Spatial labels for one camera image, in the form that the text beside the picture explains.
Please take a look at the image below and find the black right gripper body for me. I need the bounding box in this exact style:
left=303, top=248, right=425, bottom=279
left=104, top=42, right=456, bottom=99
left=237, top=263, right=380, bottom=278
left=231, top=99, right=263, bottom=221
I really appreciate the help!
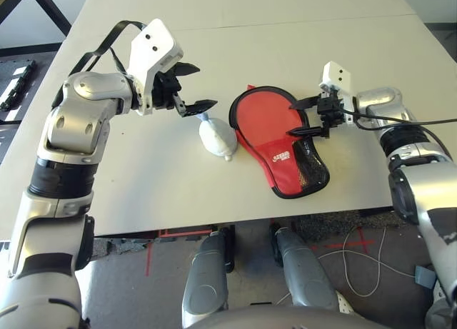
left=316, top=91, right=347, bottom=128

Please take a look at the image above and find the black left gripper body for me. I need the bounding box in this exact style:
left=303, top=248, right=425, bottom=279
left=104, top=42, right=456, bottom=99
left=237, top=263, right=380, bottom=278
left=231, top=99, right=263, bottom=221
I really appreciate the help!
left=151, top=69, right=182, bottom=111

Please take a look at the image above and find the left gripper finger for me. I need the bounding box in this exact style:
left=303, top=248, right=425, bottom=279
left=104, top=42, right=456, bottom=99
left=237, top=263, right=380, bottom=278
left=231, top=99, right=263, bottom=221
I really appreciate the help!
left=174, top=61, right=201, bottom=78
left=174, top=93, right=219, bottom=117

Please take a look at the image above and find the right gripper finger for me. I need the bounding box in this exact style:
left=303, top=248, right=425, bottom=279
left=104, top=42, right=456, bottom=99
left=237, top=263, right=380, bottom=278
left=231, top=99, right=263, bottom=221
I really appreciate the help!
left=286, top=126, right=329, bottom=139
left=288, top=96, right=320, bottom=111

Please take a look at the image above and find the white stuffed cloth ball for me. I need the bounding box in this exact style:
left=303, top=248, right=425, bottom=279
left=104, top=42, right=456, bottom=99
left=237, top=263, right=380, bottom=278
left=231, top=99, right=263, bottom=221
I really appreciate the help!
left=197, top=112, right=238, bottom=163

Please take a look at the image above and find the red black paddle case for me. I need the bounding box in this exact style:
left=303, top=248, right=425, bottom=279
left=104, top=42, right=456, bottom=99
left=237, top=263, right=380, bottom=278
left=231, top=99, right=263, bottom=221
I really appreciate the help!
left=228, top=83, right=331, bottom=201

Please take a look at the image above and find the dark speckled foam mat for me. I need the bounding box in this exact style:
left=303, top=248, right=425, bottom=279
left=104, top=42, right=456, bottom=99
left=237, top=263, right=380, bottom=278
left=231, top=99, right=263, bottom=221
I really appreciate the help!
left=295, top=210, right=405, bottom=238

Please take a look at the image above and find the red tape cross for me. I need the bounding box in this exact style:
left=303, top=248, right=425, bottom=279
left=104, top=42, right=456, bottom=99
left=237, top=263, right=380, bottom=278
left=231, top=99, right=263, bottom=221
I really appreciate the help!
left=309, top=230, right=376, bottom=254

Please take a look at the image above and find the red tape outline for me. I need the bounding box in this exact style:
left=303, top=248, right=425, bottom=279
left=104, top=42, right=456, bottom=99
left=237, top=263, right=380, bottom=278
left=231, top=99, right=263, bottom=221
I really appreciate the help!
left=144, top=226, right=216, bottom=277

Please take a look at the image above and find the grey robot right leg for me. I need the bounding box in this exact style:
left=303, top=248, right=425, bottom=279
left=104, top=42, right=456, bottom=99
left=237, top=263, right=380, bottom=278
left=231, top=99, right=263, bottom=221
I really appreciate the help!
left=276, top=226, right=341, bottom=311

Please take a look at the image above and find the grey robot leg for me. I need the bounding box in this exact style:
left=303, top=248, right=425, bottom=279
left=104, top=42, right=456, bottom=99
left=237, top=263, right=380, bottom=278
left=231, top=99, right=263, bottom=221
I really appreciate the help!
left=181, top=231, right=230, bottom=322
left=276, top=226, right=341, bottom=311

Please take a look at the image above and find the grey speckled foam mat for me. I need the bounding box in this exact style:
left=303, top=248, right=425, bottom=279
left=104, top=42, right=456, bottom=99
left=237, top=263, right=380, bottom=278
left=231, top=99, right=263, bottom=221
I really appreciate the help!
left=93, top=237, right=148, bottom=254

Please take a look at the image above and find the grey robot left leg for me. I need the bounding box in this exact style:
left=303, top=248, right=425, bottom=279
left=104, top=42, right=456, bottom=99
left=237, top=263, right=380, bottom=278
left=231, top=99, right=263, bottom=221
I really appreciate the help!
left=181, top=231, right=230, bottom=322

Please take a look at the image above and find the white perforated clog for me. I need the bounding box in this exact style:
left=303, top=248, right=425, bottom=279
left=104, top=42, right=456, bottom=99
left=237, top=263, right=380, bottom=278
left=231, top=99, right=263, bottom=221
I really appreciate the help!
left=335, top=292, right=356, bottom=315
left=433, top=283, right=448, bottom=305

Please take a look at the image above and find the grey-blue power adapter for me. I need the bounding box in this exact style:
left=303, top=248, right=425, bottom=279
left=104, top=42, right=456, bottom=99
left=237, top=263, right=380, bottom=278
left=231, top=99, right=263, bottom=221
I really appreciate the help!
left=413, top=265, right=437, bottom=288

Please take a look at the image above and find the grey robot torso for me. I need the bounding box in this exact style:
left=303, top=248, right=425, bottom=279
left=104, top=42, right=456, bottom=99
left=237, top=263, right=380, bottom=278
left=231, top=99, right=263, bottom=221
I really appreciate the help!
left=184, top=303, right=393, bottom=329

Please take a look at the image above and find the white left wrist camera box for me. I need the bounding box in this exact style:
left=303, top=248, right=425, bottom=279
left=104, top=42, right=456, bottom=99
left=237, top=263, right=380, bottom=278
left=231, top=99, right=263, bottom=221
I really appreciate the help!
left=126, top=18, right=185, bottom=116

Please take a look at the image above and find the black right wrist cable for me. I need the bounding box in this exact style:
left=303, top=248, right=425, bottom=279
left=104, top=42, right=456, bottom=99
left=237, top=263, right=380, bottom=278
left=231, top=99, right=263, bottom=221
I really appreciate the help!
left=341, top=106, right=457, bottom=131

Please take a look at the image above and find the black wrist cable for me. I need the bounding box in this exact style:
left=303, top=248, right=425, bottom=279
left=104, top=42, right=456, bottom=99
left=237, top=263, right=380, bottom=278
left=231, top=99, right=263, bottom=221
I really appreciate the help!
left=67, top=19, right=148, bottom=77
left=341, top=106, right=457, bottom=131

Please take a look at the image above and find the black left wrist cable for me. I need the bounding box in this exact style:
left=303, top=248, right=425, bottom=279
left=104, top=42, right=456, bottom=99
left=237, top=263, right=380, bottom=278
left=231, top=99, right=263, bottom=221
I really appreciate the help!
left=67, top=19, right=148, bottom=77

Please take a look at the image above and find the black frame side table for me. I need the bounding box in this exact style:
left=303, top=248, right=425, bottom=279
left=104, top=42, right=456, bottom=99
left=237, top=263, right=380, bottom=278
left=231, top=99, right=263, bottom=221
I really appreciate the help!
left=0, top=0, right=73, bottom=38

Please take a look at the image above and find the black upright post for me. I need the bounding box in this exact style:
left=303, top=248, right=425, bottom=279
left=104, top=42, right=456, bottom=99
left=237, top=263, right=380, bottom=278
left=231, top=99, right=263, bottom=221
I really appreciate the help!
left=219, top=224, right=237, bottom=273

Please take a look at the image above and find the white floor cable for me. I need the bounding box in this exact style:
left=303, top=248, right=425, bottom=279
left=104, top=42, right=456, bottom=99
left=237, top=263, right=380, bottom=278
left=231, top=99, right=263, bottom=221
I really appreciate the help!
left=316, top=224, right=419, bottom=298

